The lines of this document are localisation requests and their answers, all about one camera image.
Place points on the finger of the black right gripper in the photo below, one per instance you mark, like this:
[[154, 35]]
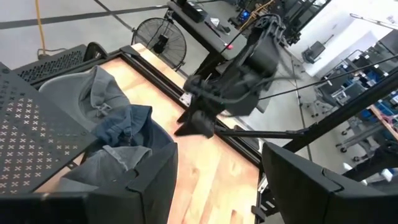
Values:
[[203, 124], [189, 129]]

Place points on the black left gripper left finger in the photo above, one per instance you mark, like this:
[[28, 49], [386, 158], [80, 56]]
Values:
[[124, 208]]

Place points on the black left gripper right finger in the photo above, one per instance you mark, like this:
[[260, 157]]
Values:
[[311, 202]]

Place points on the blue denim baseball cap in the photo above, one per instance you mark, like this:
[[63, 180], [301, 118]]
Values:
[[140, 124]]

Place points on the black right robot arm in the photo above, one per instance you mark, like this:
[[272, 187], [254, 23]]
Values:
[[264, 56]]

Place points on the red button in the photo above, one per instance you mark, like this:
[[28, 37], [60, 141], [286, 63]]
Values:
[[229, 47]]

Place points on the dark grey desk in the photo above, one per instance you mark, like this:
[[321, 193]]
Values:
[[205, 34]]

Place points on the black floor fan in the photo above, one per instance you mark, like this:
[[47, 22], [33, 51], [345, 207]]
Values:
[[160, 43]]

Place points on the grey rolling cart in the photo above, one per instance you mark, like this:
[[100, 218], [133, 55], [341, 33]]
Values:
[[357, 137]]

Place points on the black desktop device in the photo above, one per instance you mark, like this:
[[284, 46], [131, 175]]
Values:
[[194, 11]]

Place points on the black office chair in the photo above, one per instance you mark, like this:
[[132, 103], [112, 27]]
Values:
[[314, 51]]

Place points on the black perforated metal stand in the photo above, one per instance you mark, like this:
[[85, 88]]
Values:
[[31, 124]]

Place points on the blue bin storage shelf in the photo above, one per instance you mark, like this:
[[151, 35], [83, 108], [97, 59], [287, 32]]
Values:
[[370, 77]]

